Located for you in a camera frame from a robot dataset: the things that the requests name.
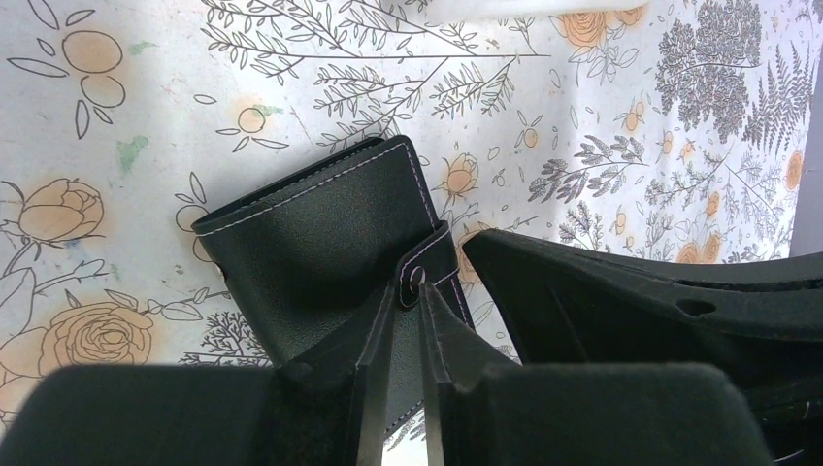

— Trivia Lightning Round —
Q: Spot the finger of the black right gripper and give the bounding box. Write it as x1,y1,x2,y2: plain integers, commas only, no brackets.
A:
463,229,822,465

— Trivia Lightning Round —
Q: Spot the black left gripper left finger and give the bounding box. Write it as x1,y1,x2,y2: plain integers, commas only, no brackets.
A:
1,286,394,465

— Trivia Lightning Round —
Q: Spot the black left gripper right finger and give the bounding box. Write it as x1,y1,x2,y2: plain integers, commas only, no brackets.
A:
419,283,773,465

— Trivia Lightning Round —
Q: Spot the black leather card holder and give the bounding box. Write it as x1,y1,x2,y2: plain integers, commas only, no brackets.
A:
192,135,472,436

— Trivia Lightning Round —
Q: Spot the floral patterned table mat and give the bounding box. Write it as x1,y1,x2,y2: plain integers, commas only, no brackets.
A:
1,1,822,444

